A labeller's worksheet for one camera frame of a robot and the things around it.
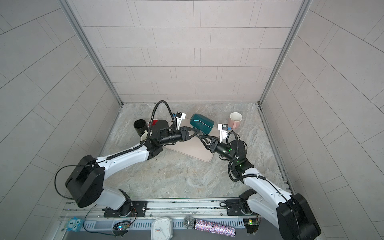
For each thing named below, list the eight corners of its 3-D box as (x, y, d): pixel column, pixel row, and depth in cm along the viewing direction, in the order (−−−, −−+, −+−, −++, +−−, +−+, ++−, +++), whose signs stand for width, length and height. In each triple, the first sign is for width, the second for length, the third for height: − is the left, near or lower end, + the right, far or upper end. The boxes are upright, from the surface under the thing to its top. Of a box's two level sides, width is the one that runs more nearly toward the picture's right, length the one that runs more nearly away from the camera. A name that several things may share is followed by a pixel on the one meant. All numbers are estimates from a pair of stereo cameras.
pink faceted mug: (228, 131, 103) (231, 121, 94) (227, 122, 108) (229, 112, 99) (239, 131, 103) (243, 121, 94) (237, 122, 108) (241, 112, 99)
